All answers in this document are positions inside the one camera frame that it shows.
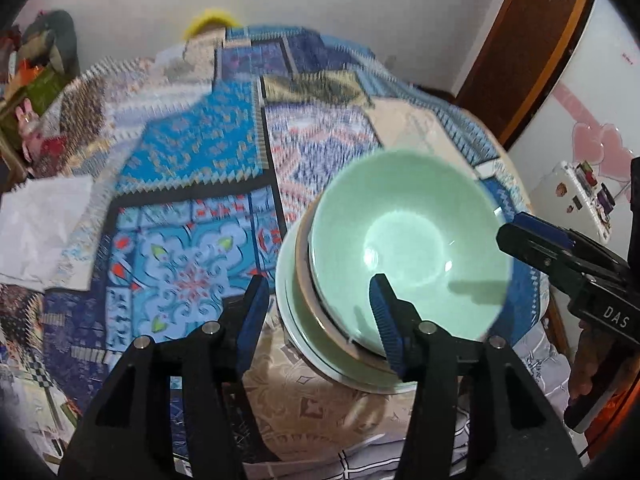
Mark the blue patchwork blanket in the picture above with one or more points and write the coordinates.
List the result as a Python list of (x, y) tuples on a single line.
[(200, 160)]

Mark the white wardrobe with pink hearts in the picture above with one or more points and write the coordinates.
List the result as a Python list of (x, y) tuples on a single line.
[(575, 110)]

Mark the white plate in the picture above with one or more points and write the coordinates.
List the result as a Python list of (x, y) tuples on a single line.
[(280, 285)]

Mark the white cloth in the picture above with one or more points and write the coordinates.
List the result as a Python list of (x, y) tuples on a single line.
[(40, 225)]

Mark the wooden door frame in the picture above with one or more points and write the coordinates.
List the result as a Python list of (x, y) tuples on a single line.
[(525, 60)]

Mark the grey green plush toy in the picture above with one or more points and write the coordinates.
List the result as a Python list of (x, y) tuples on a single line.
[(52, 35)]

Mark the white suitcase with stickers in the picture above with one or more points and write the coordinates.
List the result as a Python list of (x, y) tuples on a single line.
[(560, 195)]

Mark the pink bowl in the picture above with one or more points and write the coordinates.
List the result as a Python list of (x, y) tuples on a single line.
[(301, 265)]

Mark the green plate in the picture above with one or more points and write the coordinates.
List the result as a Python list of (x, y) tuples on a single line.
[(295, 325)]

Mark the green storage box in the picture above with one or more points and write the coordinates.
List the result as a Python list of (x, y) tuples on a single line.
[(40, 90)]

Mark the grey printed bedsheet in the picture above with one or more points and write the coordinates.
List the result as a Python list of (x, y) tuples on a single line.
[(540, 355)]

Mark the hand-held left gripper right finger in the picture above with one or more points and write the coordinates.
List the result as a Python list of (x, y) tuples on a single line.
[(387, 330)]

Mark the pink bunny toy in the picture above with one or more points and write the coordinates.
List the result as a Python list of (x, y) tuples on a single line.
[(27, 120)]

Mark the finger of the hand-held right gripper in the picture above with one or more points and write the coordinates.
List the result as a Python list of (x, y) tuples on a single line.
[(535, 252), (550, 230)]

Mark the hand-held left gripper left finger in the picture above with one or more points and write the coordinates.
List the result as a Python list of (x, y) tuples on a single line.
[(252, 320)]

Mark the person's right hand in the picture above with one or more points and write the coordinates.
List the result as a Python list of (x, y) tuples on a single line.
[(582, 365)]

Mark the green bowl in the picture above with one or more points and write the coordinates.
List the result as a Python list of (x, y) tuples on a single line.
[(410, 240)]

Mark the orange cloth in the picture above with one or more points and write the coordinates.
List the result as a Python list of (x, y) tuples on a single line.
[(615, 410)]

